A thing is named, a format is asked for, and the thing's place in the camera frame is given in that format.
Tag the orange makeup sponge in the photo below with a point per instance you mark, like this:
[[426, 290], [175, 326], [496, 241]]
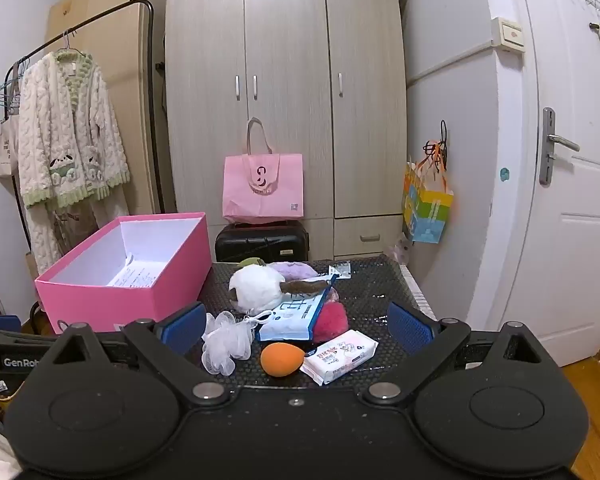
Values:
[[280, 359]]

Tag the colourful gift bag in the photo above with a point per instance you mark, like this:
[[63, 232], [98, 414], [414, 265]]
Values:
[[427, 210]]

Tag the purple plush toy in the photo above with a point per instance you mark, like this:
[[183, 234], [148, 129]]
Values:
[[295, 270]]

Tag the pink tote bag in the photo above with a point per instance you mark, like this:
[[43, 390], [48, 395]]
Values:
[[262, 190]]

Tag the blue white mask packet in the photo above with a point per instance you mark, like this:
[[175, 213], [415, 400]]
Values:
[[290, 320]]

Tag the black clothes rack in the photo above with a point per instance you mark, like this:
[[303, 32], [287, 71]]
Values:
[[152, 50]]

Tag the teal sticker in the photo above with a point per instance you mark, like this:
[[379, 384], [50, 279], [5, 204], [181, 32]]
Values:
[[504, 174]]

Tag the black suitcase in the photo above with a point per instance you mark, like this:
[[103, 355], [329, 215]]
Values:
[[260, 245]]

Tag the tall beige cabinet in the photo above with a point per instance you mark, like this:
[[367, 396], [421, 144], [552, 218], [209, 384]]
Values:
[[115, 35]]

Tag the cream fluffy cardigan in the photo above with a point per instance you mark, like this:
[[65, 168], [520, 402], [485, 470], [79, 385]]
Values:
[[70, 120]]

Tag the pink fluffy cloth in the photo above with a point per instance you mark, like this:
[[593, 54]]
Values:
[[332, 325]]

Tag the cream fluffy pants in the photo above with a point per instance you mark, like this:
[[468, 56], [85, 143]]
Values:
[[45, 240]]

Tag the pale pink plastic bag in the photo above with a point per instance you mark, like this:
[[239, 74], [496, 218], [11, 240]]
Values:
[[399, 250]]

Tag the pink cardboard box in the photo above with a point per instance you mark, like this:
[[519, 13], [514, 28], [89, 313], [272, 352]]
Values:
[[125, 305]]

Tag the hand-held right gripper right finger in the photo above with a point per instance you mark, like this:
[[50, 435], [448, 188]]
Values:
[[410, 327]]

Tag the canvas tote bag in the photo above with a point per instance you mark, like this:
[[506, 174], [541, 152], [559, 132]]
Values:
[[5, 150]]

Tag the light wood three-door wardrobe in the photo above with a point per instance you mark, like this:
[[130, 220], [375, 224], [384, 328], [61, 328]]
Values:
[[285, 35]]

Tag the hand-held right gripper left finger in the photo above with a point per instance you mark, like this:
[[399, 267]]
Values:
[[185, 327]]

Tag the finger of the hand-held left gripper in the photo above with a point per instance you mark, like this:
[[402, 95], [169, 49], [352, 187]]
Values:
[[0, 322]]

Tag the white plush ball toy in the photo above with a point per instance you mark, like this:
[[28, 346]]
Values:
[[255, 287]]

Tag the white tissue packet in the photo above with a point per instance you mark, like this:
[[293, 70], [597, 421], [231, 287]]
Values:
[[337, 357]]

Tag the white door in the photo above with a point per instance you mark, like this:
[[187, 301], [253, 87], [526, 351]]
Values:
[[570, 260]]

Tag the white wall switch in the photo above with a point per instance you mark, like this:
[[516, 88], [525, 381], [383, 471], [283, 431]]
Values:
[[507, 34]]

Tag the white paper sheet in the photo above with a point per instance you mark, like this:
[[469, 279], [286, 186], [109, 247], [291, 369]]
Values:
[[135, 275]]

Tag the small white sachet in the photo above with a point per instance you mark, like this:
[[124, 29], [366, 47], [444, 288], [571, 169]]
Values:
[[341, 271]]

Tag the white bath loofah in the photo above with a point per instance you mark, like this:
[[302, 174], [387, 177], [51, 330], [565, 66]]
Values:
[[225, 347]]

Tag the green powder puff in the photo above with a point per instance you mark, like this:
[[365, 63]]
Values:
[[252, 263]]

